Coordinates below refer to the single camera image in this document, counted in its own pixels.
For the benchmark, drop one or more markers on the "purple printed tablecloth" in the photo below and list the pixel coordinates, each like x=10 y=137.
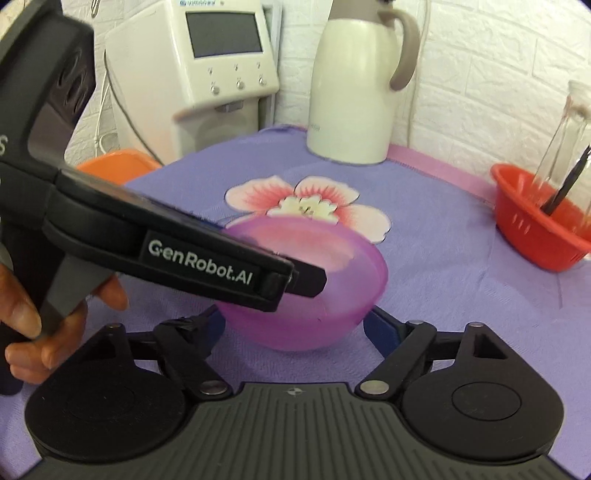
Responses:
x=461 y=286

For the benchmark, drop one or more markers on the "glass pitcher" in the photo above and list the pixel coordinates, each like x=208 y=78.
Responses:
x=561 y=143

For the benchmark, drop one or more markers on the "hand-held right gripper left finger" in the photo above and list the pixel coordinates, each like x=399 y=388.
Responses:
x=211 y=325

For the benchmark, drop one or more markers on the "red plastic basket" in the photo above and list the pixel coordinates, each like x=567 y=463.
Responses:
x=521 y=219

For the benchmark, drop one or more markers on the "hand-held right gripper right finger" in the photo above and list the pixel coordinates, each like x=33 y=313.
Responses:
x=382 y=328

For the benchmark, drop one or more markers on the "translucent purple bowl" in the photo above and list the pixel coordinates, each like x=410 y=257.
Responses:
x=323 y=316

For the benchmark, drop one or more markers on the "black stirring stick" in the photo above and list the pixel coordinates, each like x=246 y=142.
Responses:
x=567 y=184

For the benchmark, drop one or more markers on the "person's left hand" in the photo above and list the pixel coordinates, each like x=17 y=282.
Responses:
x=48 y=355

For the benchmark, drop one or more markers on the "orange plastic stool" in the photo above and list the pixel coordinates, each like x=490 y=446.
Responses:
x=120 y=164

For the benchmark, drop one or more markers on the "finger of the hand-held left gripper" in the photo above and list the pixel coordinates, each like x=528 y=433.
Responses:
x=309 y=279

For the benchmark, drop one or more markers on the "white thermos jug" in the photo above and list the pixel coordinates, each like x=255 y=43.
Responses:
x=351 y=92

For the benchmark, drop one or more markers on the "white appliance with screen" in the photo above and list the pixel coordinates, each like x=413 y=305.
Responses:
x=147 y=69

